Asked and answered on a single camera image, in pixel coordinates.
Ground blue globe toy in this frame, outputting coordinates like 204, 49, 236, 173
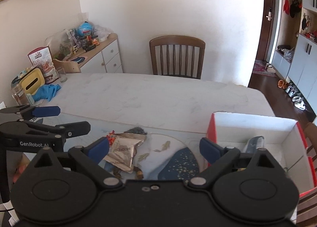
77, 21, 93, 38

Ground patterned door rug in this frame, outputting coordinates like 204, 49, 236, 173
253, 60, 276, 77

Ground red white snack bag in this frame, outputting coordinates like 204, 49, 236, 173
27, 46, 59, 84

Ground brown entrance door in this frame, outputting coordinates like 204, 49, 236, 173
256, 0, 276, 60

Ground red white cardboard box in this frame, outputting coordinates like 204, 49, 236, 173
206, 112, 316, 195

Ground clear bag black beads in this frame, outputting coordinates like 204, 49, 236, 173
125, 127, 147, 135

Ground white wall cabinet unit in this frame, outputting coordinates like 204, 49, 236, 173
272, 0, 316, 114

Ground glass jar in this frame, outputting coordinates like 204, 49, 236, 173
11, 84, 29, 106

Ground blue grey packet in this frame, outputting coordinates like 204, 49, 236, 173
242, 136, 265, 154

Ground red orange toy figure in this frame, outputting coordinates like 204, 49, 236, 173
106, 130, 116, 146

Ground white drawer sideboard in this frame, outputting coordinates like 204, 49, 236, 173
53, 33, 123, 73

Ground far wooden chair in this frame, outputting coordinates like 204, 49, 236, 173
149, 35, 206, 79

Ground dark blue speckled mat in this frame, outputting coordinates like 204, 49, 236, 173
158, 148, 199, 182

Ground clear drinking glass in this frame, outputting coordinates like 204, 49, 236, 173
57, 67, 68, 82

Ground near wooden chair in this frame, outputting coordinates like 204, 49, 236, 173
296, 123, 316, 226

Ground wooden chair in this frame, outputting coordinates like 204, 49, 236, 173
149, 35, 206, 79
296, 123, 316, 226

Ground silver foil snack packet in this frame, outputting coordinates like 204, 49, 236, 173
104, 133, 146, 173

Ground blue cloth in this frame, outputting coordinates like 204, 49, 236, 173
32, 84, 61, 102

